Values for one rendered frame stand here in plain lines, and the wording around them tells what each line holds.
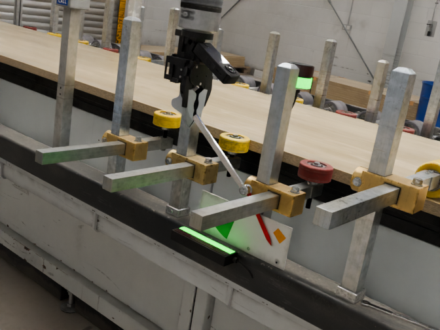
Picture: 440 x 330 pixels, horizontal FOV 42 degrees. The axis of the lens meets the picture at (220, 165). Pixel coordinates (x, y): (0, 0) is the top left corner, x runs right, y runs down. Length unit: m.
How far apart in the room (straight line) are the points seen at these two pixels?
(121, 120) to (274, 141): 0.50
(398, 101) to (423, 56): 7.89
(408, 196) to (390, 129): 0.13
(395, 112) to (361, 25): 8.41
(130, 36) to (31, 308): 1.25
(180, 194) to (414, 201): 0.60
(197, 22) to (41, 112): 1.14
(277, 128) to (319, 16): 8.72
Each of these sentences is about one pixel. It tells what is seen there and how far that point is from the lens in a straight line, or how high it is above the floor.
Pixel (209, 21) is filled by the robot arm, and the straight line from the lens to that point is 1.26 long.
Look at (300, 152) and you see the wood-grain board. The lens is 1.49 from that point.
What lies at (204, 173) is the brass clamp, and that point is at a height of 0.84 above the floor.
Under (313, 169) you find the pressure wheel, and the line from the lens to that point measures 1.35.
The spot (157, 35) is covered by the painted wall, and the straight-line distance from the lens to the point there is 11.39.
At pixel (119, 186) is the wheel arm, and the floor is 0.83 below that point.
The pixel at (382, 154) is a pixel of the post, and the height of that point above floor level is 1.01.
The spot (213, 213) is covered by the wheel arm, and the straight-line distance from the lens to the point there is 1.08.
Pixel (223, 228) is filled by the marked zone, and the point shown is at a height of 0.73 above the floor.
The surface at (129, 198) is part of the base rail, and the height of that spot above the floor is 0.70.
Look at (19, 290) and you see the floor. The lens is 2.53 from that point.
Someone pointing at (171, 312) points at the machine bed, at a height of 0.25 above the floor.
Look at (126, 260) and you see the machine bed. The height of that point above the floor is 0.33.
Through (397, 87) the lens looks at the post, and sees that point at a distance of 1.12.
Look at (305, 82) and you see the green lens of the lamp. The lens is 1.27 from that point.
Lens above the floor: 1.24
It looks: 16 degrees down
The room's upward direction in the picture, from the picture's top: 9 degrees clockwise
